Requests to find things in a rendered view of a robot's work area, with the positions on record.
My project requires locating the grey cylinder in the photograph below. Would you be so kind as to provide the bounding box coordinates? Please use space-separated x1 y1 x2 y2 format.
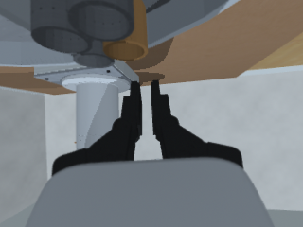
73 40 115 68
30 0 92 54
67 0 134 42

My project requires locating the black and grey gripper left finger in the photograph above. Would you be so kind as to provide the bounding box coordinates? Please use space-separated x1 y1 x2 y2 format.
51 81 142 177

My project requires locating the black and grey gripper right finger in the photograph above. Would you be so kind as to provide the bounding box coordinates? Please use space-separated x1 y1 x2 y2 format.
151 80 243 168

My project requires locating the bronze bushing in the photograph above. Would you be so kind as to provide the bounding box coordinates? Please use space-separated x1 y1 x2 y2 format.
103 0 148 61

